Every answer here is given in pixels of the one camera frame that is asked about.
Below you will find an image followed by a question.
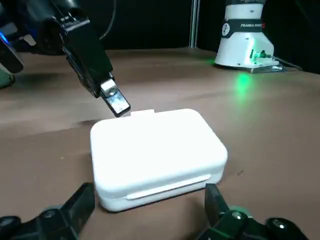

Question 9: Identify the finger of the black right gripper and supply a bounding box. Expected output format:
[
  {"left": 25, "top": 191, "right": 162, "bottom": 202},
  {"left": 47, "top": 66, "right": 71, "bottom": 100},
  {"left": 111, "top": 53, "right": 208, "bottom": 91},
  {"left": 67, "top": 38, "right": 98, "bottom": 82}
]
[
  {"left": 53, "top": 16, "right": 132, "bottom": 118},
  {"left": 0, "top": 46, "right": 25, "bottom": 75}
]

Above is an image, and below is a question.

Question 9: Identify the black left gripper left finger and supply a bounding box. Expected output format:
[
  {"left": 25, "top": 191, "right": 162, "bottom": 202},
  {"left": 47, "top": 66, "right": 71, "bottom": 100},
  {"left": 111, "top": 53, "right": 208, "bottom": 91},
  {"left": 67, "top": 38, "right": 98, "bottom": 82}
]
[{"left": 0, "top": 182, "right": 96, "bottom": 240}]

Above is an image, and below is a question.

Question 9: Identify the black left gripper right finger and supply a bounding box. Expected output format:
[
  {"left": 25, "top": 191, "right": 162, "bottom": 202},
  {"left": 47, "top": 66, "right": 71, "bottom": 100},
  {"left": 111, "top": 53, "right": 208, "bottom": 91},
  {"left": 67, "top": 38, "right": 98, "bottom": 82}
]
[{"left": 198, "top": 183, "right": 311, "bottom": 240}]

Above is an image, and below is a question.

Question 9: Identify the small white medicine box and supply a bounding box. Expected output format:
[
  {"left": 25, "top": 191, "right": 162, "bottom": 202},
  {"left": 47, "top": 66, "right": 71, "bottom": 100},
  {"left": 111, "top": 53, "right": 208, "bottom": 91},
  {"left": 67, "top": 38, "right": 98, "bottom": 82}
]
[{"left": 89, "top": 108, "right": 229, "bottom": 213}]

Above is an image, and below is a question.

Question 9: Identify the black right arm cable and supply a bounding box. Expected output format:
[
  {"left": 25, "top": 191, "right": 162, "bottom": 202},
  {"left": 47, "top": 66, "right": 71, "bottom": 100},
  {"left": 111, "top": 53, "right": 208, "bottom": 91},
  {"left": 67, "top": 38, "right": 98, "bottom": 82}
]
[{"left": 98, "top": 0, "right": 118, "bottom": 41}]

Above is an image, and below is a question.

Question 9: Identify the aluminium upright post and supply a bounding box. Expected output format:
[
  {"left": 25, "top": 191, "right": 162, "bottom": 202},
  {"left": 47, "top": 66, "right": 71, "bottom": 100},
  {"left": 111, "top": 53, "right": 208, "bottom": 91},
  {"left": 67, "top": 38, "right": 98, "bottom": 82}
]
[{"left": 189, "top": 0, "right": 201, "bottom": 49}]

